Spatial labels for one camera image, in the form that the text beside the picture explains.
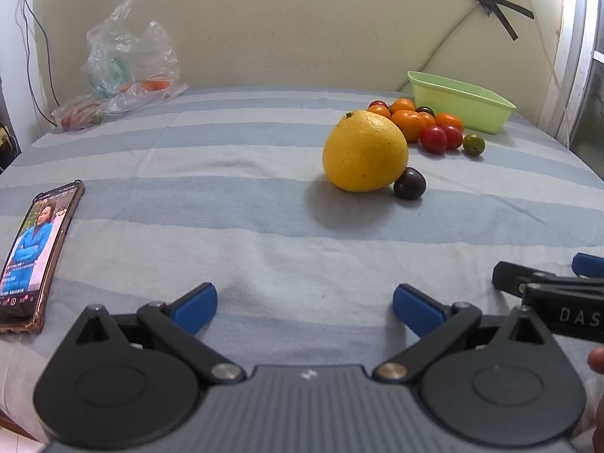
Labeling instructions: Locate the light green plastic basin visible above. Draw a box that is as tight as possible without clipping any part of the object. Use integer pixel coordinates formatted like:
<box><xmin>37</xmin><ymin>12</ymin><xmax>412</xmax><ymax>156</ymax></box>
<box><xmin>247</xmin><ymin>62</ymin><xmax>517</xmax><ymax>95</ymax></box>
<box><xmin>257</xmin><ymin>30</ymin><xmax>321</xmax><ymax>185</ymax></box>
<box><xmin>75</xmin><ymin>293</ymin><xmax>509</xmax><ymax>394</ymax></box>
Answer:
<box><xmin>407</xmin><ymin>72</ymin><xmax>516</xmax><ymax>135</ymax></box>

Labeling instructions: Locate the clear plastic bag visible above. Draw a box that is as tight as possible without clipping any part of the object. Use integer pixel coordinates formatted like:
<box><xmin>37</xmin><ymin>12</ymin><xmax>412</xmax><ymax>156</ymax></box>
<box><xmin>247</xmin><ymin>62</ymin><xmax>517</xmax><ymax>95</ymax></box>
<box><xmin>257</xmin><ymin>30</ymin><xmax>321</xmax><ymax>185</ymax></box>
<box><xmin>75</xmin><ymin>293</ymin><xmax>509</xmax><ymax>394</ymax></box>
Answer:
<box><xmin>52</xmin><ymin>0</ymin><xmax>188</xmax><ymax>132</ymax></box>

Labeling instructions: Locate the black wall cable left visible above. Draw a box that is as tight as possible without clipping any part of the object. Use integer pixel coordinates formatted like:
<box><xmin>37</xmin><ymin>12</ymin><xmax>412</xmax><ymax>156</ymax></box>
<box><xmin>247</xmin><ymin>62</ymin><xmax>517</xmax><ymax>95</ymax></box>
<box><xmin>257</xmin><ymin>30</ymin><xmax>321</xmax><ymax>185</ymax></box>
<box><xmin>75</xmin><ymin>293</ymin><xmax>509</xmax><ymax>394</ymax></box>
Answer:
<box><xmin>13</xmin><ymin>0</ymin><xmax>63</xmax><ymax>129</ymax></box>

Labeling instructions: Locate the person's right hand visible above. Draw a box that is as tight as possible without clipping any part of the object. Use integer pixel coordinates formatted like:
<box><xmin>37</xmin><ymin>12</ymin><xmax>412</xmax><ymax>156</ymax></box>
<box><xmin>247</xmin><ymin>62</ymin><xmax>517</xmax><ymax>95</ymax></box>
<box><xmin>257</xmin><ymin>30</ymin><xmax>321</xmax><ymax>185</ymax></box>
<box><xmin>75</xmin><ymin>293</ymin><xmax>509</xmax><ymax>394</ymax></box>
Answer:
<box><xmin>586</xmin><ymin>345</ymin><xmax>604</xmax><ymax>453</ymax></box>

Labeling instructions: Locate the white cable on wall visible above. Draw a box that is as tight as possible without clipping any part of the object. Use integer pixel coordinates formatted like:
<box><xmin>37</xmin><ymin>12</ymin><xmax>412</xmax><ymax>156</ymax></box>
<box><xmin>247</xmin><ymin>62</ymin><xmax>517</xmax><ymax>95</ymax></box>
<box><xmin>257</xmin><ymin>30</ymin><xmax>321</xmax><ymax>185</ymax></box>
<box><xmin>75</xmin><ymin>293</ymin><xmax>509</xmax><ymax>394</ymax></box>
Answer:
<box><xmin>511</xmin><ymin>0</ymin><xmax>575</xmax><ymax>148</ymax></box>

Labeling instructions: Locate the large yellow grapefruit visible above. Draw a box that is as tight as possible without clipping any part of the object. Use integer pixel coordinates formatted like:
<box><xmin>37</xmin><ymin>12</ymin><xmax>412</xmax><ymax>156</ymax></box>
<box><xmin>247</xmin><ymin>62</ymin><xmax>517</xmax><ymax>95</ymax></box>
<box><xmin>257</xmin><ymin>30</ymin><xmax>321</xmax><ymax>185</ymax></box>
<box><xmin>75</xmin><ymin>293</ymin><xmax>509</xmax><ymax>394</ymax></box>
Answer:
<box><xmin>322</xmin><ymin>111</ymin><xmax>408</xmax><ymax>192</ymax></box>

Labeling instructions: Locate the dark red tomato back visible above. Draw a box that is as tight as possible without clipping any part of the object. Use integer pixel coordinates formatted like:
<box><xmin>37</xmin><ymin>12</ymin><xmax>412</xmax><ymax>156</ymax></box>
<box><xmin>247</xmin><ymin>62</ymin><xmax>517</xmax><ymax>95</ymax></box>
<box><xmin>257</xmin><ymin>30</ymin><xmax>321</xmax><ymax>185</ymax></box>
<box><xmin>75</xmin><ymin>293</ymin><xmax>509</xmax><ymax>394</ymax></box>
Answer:
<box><xmin>368</xmin><ymin>100</ymin><xmax>389</xmax><ymax>108</ymax></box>

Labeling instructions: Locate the large orange mandarin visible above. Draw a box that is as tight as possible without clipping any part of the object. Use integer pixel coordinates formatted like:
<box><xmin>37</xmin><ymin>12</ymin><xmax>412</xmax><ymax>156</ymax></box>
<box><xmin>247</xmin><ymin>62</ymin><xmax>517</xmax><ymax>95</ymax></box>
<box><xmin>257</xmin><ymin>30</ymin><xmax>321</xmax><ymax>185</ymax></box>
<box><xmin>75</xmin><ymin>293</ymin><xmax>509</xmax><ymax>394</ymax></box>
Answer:
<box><xmin>391</xmin><ymin>109</ymin><xmax>426</xmax><ymax>143</ymax></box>

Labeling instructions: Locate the red cherry tomato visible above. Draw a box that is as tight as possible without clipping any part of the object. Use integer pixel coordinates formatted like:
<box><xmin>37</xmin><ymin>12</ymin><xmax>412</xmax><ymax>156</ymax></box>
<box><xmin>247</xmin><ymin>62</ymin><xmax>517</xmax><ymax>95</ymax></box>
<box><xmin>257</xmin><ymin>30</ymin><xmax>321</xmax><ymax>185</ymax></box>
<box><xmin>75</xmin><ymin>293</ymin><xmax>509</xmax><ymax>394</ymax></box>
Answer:
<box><xmin>442</xmin><ymin>125</ymin><xmax>464</xmax><ymax>150</ymax></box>
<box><xmin>420</xmin><ymin>126</ymin><xmax>448</xmax><ymax>154</ymax></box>

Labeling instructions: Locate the small orange tomato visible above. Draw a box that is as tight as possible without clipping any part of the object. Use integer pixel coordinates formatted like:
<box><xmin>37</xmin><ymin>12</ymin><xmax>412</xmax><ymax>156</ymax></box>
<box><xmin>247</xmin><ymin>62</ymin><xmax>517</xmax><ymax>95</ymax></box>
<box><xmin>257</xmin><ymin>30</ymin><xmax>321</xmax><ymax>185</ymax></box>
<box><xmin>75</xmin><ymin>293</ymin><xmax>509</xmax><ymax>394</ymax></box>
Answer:
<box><xmin>419</xmin><ymin>111</ymin><xmax>437</xmax><ymax>127</ymax></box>

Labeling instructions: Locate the dark purple plum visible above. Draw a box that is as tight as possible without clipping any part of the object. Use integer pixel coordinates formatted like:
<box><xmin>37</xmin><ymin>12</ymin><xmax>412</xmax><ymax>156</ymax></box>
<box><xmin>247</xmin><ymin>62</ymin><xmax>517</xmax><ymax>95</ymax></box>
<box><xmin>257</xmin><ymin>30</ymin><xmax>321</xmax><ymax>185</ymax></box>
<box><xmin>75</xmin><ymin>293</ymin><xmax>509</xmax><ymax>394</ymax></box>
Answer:
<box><xmin>393</xmin><ymin>168</ymin><xmax>427</xmax><ymax>200</ymax></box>

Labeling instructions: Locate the orange tomato top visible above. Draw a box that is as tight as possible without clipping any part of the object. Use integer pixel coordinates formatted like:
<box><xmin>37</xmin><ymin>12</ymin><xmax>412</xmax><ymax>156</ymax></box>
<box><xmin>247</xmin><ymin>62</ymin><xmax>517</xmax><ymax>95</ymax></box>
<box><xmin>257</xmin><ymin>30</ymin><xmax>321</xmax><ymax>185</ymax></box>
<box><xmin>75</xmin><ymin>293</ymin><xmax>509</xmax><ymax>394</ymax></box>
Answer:
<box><xmin>389</xmin><ymin>97</ymin><xmax>416</xmax><ymax>115</ymax></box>

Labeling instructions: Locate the green cherry tomato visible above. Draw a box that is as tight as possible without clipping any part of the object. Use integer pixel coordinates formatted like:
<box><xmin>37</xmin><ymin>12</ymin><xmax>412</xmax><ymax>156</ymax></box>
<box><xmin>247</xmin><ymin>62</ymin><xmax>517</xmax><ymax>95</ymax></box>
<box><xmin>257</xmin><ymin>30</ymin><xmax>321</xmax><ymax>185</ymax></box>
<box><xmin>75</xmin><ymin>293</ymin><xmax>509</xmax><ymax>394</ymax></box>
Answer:
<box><xmin>462</xmin><ymin>134</ymin><xmax>486</xmax><ymax>157</ymax></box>

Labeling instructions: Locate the grey cable along wall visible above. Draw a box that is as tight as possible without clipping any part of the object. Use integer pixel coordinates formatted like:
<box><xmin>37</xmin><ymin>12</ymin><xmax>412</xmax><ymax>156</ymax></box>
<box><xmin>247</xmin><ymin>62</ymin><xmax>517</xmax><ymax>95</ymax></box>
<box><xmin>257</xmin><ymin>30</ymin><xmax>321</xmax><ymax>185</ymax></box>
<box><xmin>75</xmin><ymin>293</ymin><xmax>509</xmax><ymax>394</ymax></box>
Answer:
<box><xmin>398</xmin><ymin>1</ymin><xmax>482</xmax><ymax>93</ymax></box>

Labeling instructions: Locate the striped blue bed sheet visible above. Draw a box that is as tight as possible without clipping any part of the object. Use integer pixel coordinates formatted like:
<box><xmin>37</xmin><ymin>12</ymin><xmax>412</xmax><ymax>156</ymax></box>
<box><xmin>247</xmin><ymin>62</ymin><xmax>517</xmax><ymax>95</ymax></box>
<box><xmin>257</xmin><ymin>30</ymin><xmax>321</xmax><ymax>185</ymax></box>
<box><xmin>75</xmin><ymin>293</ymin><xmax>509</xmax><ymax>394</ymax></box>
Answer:
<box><xmin>1</xmin><ymin>87</ymin><xmax>603</xmax><ymax>439</ymax></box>

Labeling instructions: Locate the black tape cross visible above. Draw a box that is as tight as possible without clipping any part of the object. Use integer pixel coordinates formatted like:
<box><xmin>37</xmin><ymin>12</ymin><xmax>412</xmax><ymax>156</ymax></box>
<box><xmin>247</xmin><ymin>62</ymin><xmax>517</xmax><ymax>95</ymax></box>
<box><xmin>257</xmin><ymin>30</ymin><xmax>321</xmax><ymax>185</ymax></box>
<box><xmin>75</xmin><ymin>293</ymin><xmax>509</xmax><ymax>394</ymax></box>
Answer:
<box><xmin>476</xmin><ymin>0</ymin><xmax>535</xmax><ymax>41</ymax></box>

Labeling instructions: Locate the red cherry tomato front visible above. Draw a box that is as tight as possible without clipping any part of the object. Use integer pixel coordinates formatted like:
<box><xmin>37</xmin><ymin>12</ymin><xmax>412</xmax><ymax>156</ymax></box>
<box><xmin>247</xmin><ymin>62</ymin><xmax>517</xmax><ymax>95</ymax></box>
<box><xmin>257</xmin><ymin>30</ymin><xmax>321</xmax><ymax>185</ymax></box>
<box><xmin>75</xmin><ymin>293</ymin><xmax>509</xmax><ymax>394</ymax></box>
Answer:
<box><xmin>420</xmin><ymin>126</ymin><xmax>448</xmax><ymax>154</ymax></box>

